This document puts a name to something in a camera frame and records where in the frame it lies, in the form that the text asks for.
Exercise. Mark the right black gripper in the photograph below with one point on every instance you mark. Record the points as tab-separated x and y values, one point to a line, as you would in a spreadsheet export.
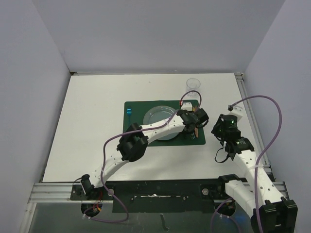
215	131

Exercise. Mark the copper knife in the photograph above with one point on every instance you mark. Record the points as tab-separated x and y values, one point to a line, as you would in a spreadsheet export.
195	108

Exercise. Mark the gold fork green handle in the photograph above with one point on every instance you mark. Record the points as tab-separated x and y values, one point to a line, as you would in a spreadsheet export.
187	136

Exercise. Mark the clear plastic cup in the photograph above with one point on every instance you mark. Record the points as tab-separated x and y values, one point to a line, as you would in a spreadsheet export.
192	85

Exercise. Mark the teal round plate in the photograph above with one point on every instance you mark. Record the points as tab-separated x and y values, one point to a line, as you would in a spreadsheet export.
157	113

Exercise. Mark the dark green placemat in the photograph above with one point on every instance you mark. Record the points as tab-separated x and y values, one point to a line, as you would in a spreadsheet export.
139	109

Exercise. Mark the blue plastic spoon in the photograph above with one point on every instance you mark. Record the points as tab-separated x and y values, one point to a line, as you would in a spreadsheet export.
129	113

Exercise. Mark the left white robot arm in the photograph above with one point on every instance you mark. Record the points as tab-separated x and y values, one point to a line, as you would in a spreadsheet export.
131	145

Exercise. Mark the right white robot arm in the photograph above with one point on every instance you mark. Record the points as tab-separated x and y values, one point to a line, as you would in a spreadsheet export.
269	210

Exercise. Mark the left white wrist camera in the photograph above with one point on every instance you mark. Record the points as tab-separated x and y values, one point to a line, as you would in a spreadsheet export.
187	106

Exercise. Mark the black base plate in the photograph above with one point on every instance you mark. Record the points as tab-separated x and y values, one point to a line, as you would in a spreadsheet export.
166	196

